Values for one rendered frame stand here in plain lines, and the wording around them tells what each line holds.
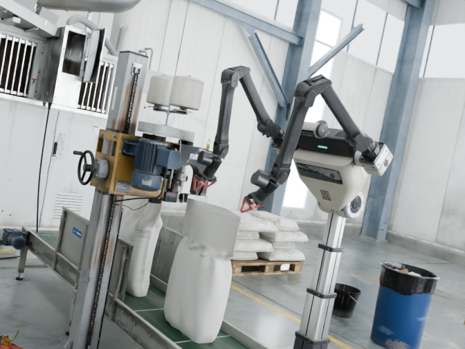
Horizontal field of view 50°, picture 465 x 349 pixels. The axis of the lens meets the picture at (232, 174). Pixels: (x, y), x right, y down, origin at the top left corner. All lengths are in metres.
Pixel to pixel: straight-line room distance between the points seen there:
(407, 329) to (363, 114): 6.86
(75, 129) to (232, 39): 3.56
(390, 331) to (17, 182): 3.70
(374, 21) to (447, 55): 1.70
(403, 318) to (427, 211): 6.66
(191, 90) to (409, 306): 2.65
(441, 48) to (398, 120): 1.68
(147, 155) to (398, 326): 2.71
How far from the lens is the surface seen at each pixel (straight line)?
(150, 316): 2.87
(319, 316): 2.81
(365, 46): 10.61
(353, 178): 2.51
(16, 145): 5.25
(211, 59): 7.85
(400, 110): 11.23
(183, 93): 2.54
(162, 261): 3.53
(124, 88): 2.64
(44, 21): 4.95
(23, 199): 5.36
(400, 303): 4.34
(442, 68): 11.32
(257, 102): 2.61
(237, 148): 8.28
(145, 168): 2.47
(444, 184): 10.78
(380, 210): 11.16
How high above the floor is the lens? 1.37
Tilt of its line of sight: 3 degrees down
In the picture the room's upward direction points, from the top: 11 degrees clockwise
